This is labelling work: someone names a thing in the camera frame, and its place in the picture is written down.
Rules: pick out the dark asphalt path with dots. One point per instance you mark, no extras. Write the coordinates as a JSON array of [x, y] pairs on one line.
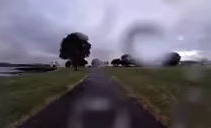
[[98, 91]]

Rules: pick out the large dark tree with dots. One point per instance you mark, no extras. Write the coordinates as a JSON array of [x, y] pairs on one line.
[[75, 46]]

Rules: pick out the pale gravel verge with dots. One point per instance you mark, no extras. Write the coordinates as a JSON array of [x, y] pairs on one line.
[[56, 96], [141, 100]]

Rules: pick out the green grass field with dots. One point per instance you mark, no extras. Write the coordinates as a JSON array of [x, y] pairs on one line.
[[166, 83], [26, 91]]

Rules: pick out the round dark tree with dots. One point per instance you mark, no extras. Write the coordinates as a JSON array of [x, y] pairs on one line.
[[172, 59]]

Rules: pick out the distant dark shoreline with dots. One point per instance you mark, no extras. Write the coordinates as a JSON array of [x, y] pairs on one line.
[[23, 64]]

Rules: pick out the grey water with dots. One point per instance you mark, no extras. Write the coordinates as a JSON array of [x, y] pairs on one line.
[[4, 71]]

